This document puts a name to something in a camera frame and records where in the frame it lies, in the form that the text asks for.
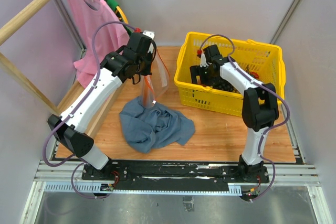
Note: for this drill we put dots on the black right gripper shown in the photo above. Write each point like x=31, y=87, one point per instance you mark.
x=196, y=71

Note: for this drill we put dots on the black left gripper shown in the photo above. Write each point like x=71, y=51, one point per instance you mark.
x=147, y=71

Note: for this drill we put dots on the dark purple grape bunch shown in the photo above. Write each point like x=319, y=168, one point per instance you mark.
x=224, y=86

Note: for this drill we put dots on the clear zip bag orange seal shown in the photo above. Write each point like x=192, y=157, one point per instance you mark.
x=160, y=77

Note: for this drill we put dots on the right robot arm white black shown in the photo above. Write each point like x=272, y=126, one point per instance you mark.
x=259, y=110

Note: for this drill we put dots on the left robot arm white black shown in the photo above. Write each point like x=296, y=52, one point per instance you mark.
x=70, y=127

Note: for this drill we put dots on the pink t-shirt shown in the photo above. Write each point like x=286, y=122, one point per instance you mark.
x=108, y=39

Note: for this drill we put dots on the colourful small toy fruit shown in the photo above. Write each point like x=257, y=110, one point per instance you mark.
x=254, y=75

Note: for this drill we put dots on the yellow plastic basket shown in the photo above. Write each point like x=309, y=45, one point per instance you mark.
x=261, y=58

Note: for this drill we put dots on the blue crumpled cloth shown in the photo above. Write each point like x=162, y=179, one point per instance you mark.
x=145, y=129

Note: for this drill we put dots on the wooden clothes rack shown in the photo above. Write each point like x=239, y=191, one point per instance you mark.
x=44, y=50

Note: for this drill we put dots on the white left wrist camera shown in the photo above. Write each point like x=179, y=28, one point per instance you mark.
x=150, y=34

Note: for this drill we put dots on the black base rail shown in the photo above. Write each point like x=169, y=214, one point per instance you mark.
x=175, y=176

